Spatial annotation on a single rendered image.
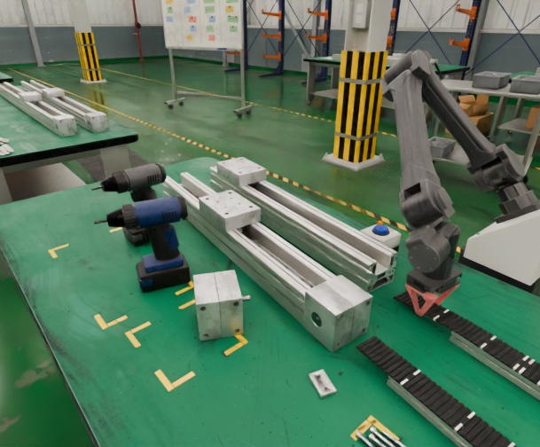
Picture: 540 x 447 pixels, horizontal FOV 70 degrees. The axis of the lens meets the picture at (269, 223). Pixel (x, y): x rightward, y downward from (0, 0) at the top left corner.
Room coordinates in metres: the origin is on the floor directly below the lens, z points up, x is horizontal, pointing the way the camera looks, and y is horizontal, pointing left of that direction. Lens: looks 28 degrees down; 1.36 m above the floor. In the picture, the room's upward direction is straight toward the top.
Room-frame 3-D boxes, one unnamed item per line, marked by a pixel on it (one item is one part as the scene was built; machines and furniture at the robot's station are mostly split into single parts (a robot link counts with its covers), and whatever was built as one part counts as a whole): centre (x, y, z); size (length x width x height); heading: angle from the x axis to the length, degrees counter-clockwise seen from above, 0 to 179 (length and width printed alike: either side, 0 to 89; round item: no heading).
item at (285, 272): (0.98, 0.11, 0.82); 0.80 x 0.10 x 0.09; 35
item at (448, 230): (0.66, -0.34, 0.98); 0.07 x 0.06 x 0.07; 138
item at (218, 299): (0.64, 0.10, 0.83); 0.11 x 0.10 x 0.10; 103
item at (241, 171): (1.30, 0.10, 0.87); 0.16 x 0.11 x 0.07; 35
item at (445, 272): (0.66, -0.34, 0.91); 0.10 x 0.07 x 0.07; 125
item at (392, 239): (0.93, -0.30, 0.81); 0.10 x 0.08 x 0.06; 125
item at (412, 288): (0.65, -0.33, 0.84); 0.07 x 0.07 x 0.09; 34
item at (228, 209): (0.98, 0.11, 0.87); 0.16 x 0.11 x 0.07; 35
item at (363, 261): (1.09, -0.04, 0.82); 0.80 x 0.10 x 0.09; 35
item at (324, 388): (0.48, -0.09, 0.78); 0.05 x 0.03 x 0.01; 21
